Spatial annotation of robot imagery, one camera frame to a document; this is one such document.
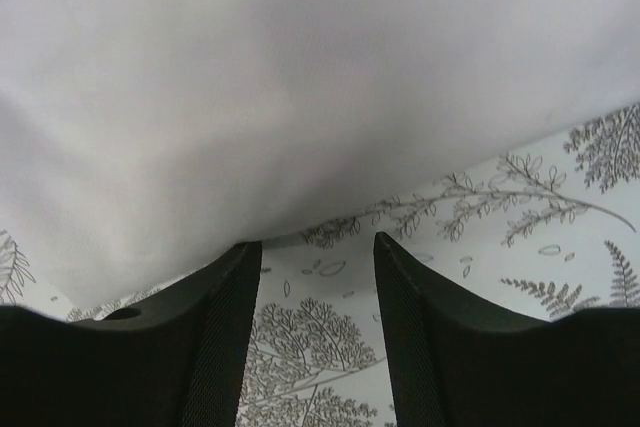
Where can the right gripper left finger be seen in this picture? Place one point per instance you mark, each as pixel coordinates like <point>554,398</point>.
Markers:
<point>175,358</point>

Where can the floral table mat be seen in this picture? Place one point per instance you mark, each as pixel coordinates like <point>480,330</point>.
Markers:
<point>544,230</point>

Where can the white t shirt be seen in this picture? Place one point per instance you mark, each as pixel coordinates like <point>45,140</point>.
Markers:
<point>142,138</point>

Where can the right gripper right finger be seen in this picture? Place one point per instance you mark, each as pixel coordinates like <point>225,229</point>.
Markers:
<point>456,359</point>

